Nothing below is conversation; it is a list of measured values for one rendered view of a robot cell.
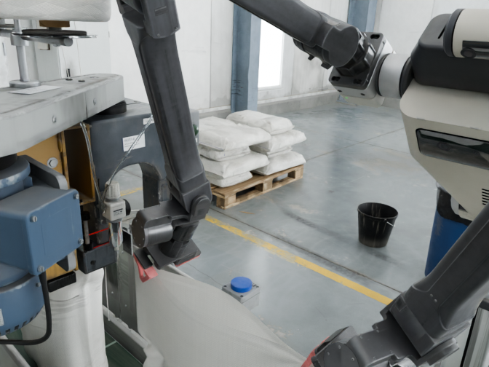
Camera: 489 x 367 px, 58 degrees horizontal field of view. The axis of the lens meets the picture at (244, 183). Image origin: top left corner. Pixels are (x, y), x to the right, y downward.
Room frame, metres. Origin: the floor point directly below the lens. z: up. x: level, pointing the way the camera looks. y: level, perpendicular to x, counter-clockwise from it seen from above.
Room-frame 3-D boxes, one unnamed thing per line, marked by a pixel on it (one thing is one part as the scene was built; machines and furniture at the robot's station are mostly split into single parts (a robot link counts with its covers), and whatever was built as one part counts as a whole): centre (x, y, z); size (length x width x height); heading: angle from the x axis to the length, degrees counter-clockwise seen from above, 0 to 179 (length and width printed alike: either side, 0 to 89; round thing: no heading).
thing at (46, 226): (0.55, 0.29, 1.25); 0.10 x 0.08 x 0.12; 163
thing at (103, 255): (0.87, 0.33, 1.04); 0.08 x 0.06 x 0.05; 138
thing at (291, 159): (4.29, -0.28, 0.20); 0.67 x 0.43 x 0.15; 138
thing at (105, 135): (1.04, 0.34, 1.21); 0.30 x 0.25 x 0.30; 48
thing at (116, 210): (0.84, 0.27, 1.14); 0.05 x 0.04 x 0.16; 138
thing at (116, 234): (0.84, 0.27, 1.11); 0.03 x 0.03 x 0.06
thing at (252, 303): (1.06, 0.00, 0.81); 0.08 x 0.08 x 0.06; 48
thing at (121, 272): (1.54, 0.49, 0.54); 1.05 x 0.02 x 0.41; 48
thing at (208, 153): (3.93, 0.31, 0.44); 0.66 x 0.42 x 0.14; 42
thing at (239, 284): (1.06, 0.00, 0.84); 0.06 x 0.06 x 0.02
